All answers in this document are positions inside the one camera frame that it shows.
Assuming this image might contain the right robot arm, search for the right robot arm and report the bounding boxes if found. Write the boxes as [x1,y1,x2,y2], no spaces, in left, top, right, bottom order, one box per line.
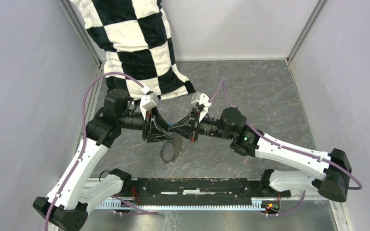
[168,107,352,203]

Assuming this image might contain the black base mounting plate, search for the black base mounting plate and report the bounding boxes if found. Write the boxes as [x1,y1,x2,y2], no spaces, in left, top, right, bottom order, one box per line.
[116,178,291,206]

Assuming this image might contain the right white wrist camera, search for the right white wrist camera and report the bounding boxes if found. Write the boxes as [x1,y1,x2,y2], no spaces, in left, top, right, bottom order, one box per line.
[191,92,211,122]

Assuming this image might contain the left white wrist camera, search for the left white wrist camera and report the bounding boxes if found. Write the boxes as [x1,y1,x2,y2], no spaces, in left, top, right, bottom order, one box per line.
[140,86,159,120]

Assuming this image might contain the white slotted cable duct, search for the white slotted cable duct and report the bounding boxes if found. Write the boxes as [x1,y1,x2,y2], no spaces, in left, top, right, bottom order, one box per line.
[96,199,265,211]

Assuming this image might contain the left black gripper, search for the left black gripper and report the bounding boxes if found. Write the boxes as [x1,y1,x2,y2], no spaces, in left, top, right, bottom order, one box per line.
[118,105,173,143]

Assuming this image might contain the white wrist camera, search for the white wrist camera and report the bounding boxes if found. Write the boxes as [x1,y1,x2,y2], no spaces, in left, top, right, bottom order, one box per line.
[140,86,159,120]
[191,92,211,122]

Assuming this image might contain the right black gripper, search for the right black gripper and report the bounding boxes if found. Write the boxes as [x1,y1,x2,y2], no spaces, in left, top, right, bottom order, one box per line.
[168,108,234,143]

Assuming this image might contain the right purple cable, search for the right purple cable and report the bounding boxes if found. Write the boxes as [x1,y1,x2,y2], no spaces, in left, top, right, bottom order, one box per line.
[209,77,363,217]

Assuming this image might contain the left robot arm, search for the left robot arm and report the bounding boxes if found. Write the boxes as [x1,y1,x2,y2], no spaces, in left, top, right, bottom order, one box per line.
[33,87,171,231]

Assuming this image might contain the black white checkered blanket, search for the black white checkered blanket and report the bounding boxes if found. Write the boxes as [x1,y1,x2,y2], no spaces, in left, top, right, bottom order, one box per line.
[73,0,195,101]

